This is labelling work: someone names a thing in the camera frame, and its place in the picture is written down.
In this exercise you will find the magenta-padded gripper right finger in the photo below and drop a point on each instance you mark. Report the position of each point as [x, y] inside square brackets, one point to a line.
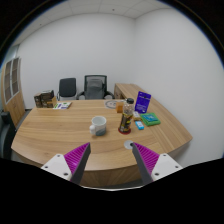
[166, 165]

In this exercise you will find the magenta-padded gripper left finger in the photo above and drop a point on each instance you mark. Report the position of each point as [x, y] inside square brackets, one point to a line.
[56, 165]

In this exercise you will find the clear bottle with black cap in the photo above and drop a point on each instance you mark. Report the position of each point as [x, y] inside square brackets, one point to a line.
[126, 120]

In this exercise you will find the round grey desk grommet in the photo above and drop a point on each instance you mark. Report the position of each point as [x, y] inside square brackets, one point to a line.
[128, 144]

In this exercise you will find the small blue box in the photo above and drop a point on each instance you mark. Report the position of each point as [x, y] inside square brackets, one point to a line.
[139, 125]

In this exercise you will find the green flat box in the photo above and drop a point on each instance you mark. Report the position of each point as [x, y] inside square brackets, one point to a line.
[150, 119]

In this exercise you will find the flat round red coaster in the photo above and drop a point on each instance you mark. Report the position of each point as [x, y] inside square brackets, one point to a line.
[124, 133]

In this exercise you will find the small tan box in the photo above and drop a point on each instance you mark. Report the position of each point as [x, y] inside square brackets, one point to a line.
[137, 115]

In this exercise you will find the white ceramic mug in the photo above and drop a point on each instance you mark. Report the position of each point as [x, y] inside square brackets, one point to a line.
[99, 125]

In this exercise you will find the black leather sofa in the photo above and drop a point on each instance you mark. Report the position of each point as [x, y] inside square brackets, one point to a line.
[5, 136]

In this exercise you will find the white printed leaflet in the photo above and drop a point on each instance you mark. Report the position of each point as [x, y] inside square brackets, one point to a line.
[62, 105]

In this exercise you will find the purple flat package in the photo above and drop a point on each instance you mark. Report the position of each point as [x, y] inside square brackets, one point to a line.
[143, 102]

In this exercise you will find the small dark brown carton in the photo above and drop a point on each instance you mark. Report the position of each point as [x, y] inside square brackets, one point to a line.
[38, 100]

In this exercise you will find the large dark brown carton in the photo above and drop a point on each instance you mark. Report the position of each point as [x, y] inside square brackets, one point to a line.
[48, 97]

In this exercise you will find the wooden cabinet with glass doors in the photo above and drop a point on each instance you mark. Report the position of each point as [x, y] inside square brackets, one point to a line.
[15, 103]

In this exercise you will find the orange wooden box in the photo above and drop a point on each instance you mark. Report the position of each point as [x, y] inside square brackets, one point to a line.
[119, 107]

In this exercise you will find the black office chair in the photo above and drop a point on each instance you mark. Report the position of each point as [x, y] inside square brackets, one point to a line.
[67, 87]

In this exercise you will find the wooden side desk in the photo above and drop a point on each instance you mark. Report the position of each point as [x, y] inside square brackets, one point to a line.
[125, 89]

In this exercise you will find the grey mesh office chair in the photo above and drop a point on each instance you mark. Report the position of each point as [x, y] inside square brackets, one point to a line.
[95, 87]

